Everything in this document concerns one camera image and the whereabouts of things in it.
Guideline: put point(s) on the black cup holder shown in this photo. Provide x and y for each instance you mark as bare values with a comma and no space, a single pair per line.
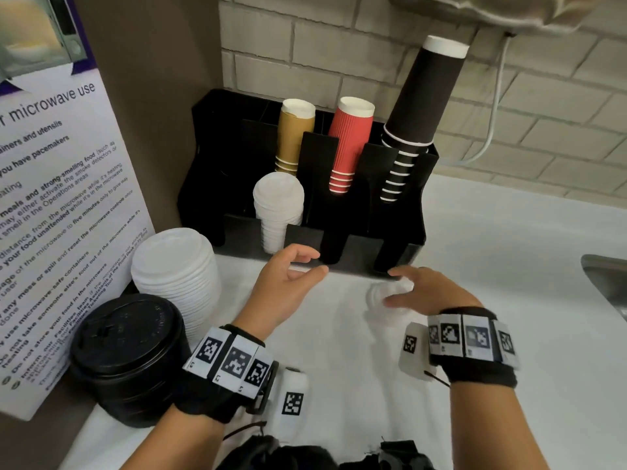
220,156

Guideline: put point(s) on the stack of black lids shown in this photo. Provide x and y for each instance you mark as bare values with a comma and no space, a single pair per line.
127,337

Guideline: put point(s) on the stack of black paper cups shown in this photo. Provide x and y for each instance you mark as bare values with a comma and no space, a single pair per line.
426,92

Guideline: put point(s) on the grey wall-mounted appliance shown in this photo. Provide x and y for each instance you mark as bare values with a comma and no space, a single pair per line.
490,7

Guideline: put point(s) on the microwave safety poster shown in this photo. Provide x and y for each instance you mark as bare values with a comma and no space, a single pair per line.
59,215

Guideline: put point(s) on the black right wrist marker band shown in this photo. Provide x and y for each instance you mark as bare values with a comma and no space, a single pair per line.
480,374

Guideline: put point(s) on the person's right hand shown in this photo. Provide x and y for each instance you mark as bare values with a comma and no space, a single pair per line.
436,293

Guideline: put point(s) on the person's right forearm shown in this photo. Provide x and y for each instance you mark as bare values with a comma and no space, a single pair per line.
490,430

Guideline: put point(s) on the stack of red paper cups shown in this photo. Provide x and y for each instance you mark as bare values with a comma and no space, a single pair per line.
350,141

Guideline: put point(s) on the steel sink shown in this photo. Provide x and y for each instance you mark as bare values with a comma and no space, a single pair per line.
610,283

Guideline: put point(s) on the black chest harness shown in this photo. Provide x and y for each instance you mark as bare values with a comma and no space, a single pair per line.
274,457

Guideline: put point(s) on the black wrist marker band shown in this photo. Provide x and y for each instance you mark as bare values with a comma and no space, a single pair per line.
480,374
201,401

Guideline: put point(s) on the person's left hand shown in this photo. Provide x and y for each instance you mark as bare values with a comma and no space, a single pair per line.
269,298

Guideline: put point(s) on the person's left forearm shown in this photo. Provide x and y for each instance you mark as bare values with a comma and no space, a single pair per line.
171,440

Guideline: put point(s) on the black left wrist marker band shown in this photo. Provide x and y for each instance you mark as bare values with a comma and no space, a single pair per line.
201,401

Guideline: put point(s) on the stack of gold paper cups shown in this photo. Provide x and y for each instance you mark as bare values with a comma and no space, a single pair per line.
291,137

